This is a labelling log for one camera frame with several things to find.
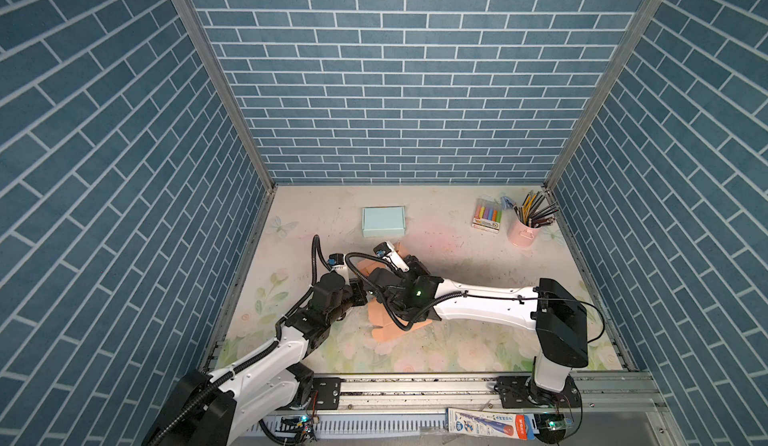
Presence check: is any light blue paper box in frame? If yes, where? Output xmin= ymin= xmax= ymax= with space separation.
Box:
xmin=361 ymin=206 xmax=406 ymax=238

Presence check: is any pink paper box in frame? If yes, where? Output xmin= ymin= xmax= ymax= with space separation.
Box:
xmin=360 ymin=243 xmax=433 ymax=343

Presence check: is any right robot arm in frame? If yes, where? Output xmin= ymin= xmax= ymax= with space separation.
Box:
xmin=358 ymin=256 xmax=591 ymax=407

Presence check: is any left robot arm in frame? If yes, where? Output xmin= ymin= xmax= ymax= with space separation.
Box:
xmin=142 ymin=271 xmax=367 ymax=445

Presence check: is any box of coloured markers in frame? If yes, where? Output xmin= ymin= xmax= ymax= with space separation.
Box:
xmin=471 ymin=199 xmax=503 ymax=233

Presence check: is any pink pencil cup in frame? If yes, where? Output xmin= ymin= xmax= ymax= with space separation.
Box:
xmin=507 ymin=215 xmax=540 ymax=248

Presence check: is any white blue red package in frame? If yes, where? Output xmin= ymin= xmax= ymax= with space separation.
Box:
xmin=446 ymin=408 xmax=538 ymax=441

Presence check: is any coloured pencils bundle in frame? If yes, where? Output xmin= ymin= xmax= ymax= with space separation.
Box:
xmin=513 ymin=191 xmax=559 ymax=228

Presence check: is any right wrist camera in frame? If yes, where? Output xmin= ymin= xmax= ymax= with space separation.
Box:
xmin=374 ymin=241 xmax=410 ymax=273

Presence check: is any left black corrugated cable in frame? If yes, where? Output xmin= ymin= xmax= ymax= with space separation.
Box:
xmin=146 ymin=234 xmax=331 ymax=446

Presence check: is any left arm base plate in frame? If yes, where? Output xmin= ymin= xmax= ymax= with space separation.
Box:
xmin=288 ymin=377 xmax=342 ymax=410

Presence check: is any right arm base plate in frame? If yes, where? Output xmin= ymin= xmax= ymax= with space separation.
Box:
xmin=493 ymin=374 xmax=582 ymax=409

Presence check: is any aluminium front rail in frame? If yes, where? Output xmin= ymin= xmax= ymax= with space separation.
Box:
xmin=157 ymin=371 xmax=685 ymax=446

